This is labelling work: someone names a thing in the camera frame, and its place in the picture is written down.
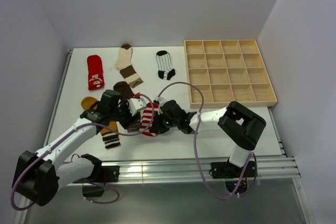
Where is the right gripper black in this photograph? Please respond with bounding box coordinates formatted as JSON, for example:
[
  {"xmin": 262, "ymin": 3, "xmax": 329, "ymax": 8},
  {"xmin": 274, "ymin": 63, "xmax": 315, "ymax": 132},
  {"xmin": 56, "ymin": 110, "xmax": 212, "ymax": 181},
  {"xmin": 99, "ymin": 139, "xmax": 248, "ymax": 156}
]
[{"xmin": 151, "ymin": 110, "xmax": 180, "ymax": 134}]

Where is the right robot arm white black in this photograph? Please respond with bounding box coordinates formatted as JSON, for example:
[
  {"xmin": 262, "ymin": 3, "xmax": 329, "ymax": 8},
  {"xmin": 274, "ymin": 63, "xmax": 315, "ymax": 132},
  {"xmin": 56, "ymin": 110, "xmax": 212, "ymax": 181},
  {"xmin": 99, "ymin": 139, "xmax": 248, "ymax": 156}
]
[{"xmin": 150, "ymin": 100, "xmax": 266, "ymax": 177}]

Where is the cream brown striped sock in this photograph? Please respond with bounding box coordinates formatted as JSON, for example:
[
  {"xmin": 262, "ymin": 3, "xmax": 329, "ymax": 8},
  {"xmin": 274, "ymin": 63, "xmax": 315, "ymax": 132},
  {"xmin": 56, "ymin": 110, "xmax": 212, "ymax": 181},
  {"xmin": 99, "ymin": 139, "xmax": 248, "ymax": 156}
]
[{"xmin": 115, "ymin": 44, "xmax": 143, "ymax": 88}]

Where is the red sock with face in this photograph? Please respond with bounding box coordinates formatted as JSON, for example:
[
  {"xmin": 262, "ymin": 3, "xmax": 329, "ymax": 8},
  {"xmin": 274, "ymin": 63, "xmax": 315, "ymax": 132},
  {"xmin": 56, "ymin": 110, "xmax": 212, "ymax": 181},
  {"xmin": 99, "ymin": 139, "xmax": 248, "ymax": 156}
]
[{"xmin": 87, "ymin": 55, "xmax": 105, "ymax": 91}]

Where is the dark brown striped sock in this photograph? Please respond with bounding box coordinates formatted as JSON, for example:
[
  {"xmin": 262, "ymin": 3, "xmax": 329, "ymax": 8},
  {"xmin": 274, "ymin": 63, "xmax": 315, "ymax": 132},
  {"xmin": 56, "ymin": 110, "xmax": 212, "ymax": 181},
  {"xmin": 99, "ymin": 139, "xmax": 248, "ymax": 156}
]
[{"xmin": 113, "ymin": 81, "xmax": 141, "ymax": 133}]

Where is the mustard yellow striped sock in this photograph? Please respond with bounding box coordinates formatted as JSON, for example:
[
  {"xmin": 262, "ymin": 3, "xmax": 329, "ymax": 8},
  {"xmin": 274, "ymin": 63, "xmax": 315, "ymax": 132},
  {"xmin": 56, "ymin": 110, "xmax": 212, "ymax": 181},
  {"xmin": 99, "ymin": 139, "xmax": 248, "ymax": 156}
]
[{"xmin": 81, "ymin": 97, "xmax": 121, "ymax": 150}]

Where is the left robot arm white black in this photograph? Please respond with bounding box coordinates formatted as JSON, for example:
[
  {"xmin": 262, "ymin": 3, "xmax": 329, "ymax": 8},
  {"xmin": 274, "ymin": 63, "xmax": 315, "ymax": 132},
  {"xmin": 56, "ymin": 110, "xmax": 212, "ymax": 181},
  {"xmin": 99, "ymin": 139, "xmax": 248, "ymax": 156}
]
[{"xmin": 10, "ymin": 90, "xmax": 145, "ymax": 211}]

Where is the wooden compartment tray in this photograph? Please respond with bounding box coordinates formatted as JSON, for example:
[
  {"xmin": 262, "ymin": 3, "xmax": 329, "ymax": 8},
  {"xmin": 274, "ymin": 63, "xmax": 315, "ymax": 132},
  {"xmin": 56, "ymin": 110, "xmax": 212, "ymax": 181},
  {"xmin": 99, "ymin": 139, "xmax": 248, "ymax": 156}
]
[{"xmin": 184, "ymin": 39, "xmax": 277, "ymax": 108}]

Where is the white black pinstripe sock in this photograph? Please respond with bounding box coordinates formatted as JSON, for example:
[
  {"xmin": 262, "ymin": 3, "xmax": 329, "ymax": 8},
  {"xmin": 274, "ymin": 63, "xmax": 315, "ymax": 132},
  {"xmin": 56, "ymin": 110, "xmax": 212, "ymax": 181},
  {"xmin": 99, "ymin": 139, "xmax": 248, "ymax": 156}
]
[{"xmin": 155, "ymin": 50, "xmax": 176, "ymax": 80}]

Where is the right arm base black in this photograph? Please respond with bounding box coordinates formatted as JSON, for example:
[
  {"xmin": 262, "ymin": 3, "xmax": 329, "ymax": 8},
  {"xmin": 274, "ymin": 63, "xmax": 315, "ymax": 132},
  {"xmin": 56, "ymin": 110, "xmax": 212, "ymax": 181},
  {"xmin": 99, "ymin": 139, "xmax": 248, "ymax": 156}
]
[{"xmin": 208, "ymin": 159, "xmax": 258, "ymax": 195}]

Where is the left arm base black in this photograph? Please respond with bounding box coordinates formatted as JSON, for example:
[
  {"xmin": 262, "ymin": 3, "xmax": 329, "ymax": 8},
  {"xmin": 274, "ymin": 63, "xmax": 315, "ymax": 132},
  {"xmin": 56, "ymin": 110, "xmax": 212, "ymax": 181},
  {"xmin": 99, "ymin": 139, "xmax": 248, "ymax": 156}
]
[{"xmin": 82, "ymin": 165, "xmax": 120, "ymax": 200}]

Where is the red white striped sock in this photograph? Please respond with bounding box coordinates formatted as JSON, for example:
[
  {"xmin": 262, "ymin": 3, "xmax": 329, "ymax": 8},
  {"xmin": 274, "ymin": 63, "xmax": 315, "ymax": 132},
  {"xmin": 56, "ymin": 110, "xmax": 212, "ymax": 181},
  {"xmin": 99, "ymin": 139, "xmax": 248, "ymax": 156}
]
[{"xmin": 139, "ymin": 102, "xmax": 159, "ymax": 137}]

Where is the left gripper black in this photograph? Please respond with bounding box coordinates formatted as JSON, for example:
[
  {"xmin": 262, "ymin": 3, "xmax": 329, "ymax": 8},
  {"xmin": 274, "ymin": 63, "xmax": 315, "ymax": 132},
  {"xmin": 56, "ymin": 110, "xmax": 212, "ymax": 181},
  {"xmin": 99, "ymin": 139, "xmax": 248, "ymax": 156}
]
[{"xmin": 109, "ymin": 97, "xmax": 140, "ymax": 129}]

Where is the aluminium rail frame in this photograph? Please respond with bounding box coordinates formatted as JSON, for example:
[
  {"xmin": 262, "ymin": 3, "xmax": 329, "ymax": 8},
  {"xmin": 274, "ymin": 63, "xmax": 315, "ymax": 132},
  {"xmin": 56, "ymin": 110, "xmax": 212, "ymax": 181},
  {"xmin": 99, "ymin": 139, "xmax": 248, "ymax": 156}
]
[{"xmin": 13, "ymin": 48, "xmax": 316, "ymax": 224}]

